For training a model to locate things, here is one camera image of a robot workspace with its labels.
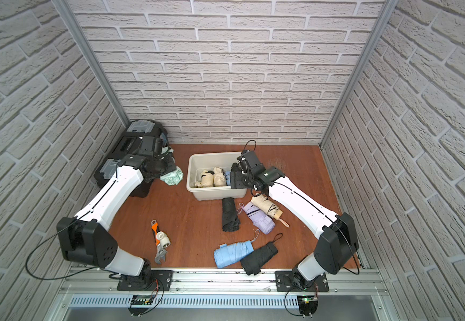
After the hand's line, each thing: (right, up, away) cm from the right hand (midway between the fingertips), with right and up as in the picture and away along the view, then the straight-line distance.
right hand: (242, 178), depth 82 cm
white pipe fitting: (-33, -26, -1) cm, 42 cm away
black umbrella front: (+4, -33, -5) cm, 34 cm away
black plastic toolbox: (-57, +15, +14) cm, 61 cm away
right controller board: (+23, -44, -12) cm, 52 cm away
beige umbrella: (-18, -2, +18) cm, 26 cm away
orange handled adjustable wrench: (-33, -30, -2) cm, 45 cm away
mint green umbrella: (-28, 0, -3) cm, 28 cm away
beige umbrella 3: (+12, -14, +8) cm, 20 cm away
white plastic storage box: (-20, +7, +18) cm, 28 cm away
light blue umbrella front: (-5, -30, -4) cm, 31 cm away
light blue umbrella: (-7, -1, +18) cm, 20 cm away
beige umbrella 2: (-11, -2, +15) cm, 19 cm away
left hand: (-29, +7, +2) cm, 30 cm away
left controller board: (-38, -46, -10) cm, 60 cm away
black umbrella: (-5, -19, +1) cm, 19 cm away
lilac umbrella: (+8, -18, +4) cm, 20 cm away
